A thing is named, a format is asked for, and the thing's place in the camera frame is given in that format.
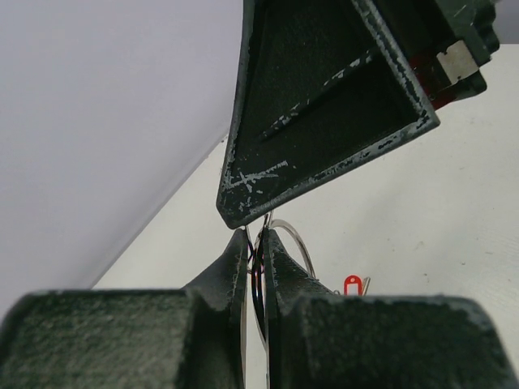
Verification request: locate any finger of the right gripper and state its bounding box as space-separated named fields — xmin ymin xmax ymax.
xmin=216 ymin=1 xmax=440 ymax=229

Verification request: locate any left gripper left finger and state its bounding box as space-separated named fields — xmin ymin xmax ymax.
xmin=1 ymin=229 xmax=248 ymax=388

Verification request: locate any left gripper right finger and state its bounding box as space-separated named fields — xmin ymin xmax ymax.
xmin=263 ymin=230 xmax=518 ymax=388

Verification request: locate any key with red tag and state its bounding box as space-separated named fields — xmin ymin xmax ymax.
xmin=343 ymin=275 xmax=371 ymax=296

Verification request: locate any large keyring with coloured keys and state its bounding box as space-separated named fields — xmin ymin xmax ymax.
xmin=242 ymin=212 xmax=317 ymax=353

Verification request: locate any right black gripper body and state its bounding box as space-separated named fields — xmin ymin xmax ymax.
xmin=374 ymin=0 xmax=500 ymax=109

